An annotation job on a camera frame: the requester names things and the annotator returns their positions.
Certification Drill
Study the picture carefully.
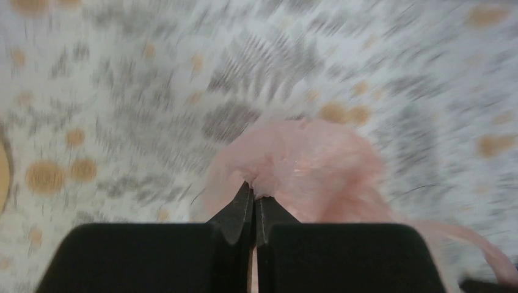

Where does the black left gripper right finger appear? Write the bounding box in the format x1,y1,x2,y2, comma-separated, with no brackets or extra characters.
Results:
255,198,445,292

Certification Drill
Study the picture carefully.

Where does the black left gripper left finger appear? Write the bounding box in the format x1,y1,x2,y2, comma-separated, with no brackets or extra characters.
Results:
37,183,254,292

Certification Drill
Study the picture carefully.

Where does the floral patterned table mat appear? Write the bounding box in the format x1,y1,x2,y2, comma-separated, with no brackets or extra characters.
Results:
1,1,517,292

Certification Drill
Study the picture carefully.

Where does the pink plastic trash bag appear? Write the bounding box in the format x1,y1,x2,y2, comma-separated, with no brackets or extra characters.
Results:
189,120,517,285

